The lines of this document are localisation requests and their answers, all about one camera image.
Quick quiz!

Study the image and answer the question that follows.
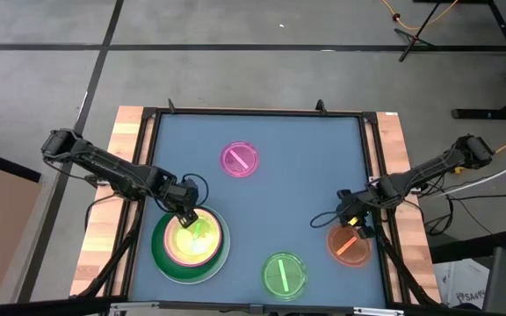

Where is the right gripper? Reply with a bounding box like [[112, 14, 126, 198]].
[[335, 187, 380, 241]]

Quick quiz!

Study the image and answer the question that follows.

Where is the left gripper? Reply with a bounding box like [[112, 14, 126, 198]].
[[163, 178, 201, 230]]

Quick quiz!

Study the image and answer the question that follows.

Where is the orange translucent plastic plate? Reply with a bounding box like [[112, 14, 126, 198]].
[[325, 222, 373, 268]]

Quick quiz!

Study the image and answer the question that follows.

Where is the pale orange bowl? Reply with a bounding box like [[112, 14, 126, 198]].
[[167, 209, 222, 266]]

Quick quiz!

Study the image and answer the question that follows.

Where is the beige plastic plate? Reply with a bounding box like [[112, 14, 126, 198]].
[[163, 206, 224, 269]]

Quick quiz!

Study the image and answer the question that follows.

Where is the dark green plastic plate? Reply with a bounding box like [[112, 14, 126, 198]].
[[151, 211, 225, 282]]

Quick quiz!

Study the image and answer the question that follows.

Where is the pink translucent plastic plate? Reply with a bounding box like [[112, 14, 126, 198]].
[[219, 140, 261, 179]]

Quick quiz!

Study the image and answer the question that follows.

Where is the large pale grey plate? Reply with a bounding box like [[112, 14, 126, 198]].
[[150, 205, 232, 285]]

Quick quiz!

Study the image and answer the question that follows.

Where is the green translucent plastic plate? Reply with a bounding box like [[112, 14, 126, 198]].
[[260, 250, 309, 302]]

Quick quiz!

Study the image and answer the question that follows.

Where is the wooden side board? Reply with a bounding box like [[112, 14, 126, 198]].
[[69, 104, 145, 299], [375, 111, 442, 304]]

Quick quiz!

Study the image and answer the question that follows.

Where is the white cardboard box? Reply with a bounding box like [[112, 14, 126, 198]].
[[432, 257, 492, 311]]

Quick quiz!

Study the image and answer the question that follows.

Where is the black tripod stand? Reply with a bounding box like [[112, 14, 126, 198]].
[[393, 0, 444, 63]]

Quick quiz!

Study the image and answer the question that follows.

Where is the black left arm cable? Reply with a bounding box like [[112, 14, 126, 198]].
[[181, 172, 211, 208]]

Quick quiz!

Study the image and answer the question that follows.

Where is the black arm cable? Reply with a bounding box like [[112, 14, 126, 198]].
[[309, 209, 347, 230], [181, 172, 211, 208]]

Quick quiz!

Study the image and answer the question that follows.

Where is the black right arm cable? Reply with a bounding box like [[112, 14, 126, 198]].
[[309, 209, 347, 230]]

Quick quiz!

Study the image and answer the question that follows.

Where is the aluminium frame extrusion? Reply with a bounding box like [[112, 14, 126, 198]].
[[110, 300, 406, 316]]

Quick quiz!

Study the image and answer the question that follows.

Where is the white floor cable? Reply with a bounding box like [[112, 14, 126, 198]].
[[432, 156, 506, 197]]

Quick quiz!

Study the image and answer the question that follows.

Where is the black desk leg frame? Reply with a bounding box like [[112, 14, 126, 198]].
[[450, 0, 506, 121]]

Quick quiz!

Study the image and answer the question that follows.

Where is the orange floor cable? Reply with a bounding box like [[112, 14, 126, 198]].
[[379, 0, 460, 32]]

